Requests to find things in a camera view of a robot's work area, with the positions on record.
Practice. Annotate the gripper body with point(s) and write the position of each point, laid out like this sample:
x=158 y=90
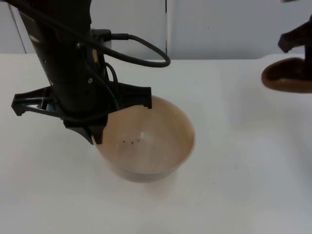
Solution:
x=296 y=33
x=73 y=92

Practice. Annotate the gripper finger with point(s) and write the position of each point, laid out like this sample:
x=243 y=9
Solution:
x=98 y=129
x=78 y=128

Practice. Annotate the dark wooden cup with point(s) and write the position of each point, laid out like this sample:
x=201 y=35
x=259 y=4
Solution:
x=287 y=85

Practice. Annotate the pale wooden bowl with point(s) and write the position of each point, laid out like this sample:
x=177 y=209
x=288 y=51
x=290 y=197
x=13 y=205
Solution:
x=156 y=131

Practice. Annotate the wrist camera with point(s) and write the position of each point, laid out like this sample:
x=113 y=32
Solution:
x=102 y=33

